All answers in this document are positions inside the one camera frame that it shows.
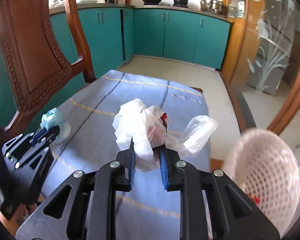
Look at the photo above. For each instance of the carved wooden chair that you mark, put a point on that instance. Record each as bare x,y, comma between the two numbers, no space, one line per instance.
35,50

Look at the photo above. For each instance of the white lattice waste basket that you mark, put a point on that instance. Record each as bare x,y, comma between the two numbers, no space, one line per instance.
267,170

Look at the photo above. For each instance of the clear plastic wrapper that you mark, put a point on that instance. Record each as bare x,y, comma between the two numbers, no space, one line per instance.
64,131

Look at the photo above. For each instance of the red plastic bag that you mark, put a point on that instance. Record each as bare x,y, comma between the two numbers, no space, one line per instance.
164,117

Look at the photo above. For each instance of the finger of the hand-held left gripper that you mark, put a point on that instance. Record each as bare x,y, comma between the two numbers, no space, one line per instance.
48,141
46,133

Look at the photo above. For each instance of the steel pot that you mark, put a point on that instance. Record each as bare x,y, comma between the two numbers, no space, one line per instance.
216,6

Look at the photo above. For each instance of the etched glass door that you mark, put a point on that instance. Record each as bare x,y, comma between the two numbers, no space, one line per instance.
275,50

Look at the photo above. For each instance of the white plastic bag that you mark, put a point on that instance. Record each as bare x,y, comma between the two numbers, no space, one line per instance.
130,125

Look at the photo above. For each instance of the light blue plastic bag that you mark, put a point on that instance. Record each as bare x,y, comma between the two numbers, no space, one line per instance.
52,117

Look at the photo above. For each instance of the teal kitchen cabinets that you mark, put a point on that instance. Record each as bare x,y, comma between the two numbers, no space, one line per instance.
150,32

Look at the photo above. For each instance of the blue striped table cloth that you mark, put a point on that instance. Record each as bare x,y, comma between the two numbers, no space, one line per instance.
95,100

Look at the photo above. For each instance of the wooden door frame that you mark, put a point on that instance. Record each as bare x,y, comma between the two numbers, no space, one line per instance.
236,50

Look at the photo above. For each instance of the white basket with plastic liner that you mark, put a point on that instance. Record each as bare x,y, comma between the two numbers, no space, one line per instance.
290,205

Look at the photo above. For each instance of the black cooking pot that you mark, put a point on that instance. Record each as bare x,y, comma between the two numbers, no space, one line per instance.
180,0

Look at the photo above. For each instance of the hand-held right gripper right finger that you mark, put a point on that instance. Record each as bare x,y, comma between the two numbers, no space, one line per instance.
163,170

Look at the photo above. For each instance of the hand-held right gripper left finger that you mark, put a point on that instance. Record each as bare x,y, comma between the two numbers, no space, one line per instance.
132,165

